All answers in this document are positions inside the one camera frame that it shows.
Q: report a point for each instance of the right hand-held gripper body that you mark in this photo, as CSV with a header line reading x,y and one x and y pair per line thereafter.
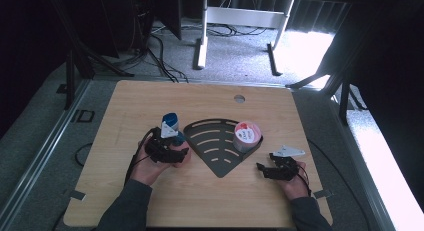
x,y
286,169

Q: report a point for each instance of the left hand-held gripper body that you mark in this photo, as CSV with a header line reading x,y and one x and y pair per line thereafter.
x,y
156,149

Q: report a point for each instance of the pink pump bottle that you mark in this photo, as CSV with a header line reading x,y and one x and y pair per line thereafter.
x,y
180,138

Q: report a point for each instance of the white bottle with blue cap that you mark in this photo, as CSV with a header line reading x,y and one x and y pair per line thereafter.
x,y
170,118

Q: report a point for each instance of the black corner shelf rack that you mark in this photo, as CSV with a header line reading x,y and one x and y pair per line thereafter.
x,y
216,157

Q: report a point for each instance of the pink round container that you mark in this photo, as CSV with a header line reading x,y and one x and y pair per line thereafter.
x,y
246,137

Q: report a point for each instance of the person's right hand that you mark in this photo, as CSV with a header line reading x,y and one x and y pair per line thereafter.
x,y
298,187

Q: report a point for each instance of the person's left hand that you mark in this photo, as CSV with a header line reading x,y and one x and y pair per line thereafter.
x,y
146,169

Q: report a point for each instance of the grey tape piece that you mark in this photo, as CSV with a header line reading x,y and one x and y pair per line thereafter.
x,y
322,193
76,194

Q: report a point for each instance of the grey table grommet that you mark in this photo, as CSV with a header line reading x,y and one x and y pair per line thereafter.
x,y
239,98

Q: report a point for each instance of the black metal stand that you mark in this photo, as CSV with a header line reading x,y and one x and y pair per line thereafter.
x,y
344,101
70,77

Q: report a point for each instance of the dark computer tower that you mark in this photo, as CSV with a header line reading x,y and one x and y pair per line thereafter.
x,y
126,21

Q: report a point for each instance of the grey metal floor rail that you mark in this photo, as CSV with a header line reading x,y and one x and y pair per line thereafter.
x,y
43,147
363,164

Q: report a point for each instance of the white desk frame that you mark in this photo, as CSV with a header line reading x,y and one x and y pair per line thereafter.
x,y
245,17

